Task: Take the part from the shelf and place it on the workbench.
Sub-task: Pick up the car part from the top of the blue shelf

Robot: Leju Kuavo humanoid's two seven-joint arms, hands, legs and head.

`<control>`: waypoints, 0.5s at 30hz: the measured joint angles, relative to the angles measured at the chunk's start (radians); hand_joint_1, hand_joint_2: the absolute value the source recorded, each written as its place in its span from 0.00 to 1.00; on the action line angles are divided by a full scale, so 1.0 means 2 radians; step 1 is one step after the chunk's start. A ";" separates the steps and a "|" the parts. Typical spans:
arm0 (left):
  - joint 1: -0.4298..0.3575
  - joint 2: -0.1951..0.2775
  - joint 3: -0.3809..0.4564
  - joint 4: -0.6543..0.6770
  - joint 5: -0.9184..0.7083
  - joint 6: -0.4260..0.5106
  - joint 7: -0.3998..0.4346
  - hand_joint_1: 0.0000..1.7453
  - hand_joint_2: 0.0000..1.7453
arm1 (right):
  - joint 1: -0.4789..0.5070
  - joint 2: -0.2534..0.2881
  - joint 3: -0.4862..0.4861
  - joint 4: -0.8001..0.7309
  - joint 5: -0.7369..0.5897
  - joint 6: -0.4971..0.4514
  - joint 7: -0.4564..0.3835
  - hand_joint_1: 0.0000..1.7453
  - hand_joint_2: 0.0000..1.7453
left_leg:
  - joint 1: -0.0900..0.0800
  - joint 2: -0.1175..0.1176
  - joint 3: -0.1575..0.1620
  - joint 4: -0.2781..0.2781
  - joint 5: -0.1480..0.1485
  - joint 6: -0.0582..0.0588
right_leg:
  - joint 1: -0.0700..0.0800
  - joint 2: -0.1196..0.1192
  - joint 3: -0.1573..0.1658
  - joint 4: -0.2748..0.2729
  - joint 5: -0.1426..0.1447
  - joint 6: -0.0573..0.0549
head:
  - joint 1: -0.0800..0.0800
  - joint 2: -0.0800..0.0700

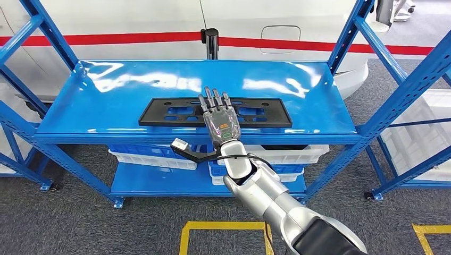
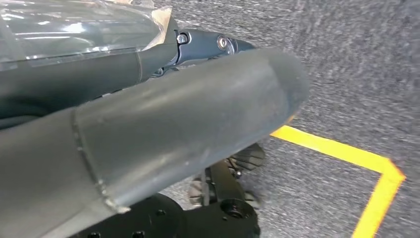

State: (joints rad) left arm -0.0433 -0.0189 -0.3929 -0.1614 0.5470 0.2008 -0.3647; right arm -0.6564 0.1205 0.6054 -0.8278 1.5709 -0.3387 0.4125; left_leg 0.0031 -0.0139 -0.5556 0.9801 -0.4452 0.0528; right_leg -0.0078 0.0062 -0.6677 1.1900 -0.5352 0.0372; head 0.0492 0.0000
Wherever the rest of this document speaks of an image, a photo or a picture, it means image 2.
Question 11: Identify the yellow floor tape square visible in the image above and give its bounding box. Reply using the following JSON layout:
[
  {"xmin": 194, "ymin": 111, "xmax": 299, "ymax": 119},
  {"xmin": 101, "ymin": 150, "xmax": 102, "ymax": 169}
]
[{"xmin": 270, "ymin": 124, "xmax": 407, "ymax": 238}]

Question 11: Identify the clear plastic hand cover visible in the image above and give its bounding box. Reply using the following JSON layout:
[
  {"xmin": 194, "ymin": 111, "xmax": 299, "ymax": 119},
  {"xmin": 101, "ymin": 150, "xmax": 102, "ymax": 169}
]
[{"xmin": 0, "ymin": 0, "xmax": 173, "ymax": 71}]

